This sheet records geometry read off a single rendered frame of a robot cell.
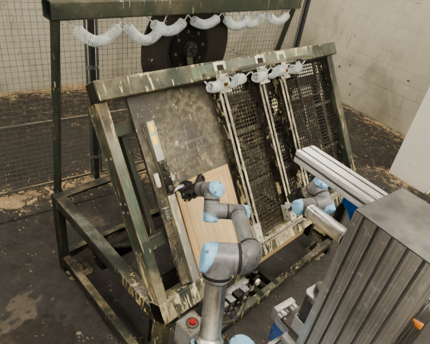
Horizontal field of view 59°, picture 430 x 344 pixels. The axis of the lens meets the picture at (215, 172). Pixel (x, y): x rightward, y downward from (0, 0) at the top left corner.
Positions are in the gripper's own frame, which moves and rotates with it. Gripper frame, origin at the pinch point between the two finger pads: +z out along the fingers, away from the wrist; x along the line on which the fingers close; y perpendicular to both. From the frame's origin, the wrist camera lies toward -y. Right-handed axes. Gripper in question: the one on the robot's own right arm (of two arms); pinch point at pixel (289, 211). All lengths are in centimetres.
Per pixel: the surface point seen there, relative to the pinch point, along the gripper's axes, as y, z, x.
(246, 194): 25.6, 25.5, 1.9
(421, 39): 190, 75, -487
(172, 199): 34, 17, 56
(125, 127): 75, 1, 71
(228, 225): 12.8, 36.7, 17.8
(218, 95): 82, -6, 8
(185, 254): 5, 33, 55
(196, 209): 26, 26, 39
